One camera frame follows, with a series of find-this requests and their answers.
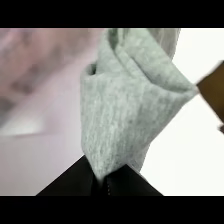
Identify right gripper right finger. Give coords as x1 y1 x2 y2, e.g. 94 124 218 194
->
103 163 164 197

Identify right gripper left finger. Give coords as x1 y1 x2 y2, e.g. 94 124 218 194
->
35 154 105 197

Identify grey shirt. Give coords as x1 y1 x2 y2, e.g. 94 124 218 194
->
79 27 200 183

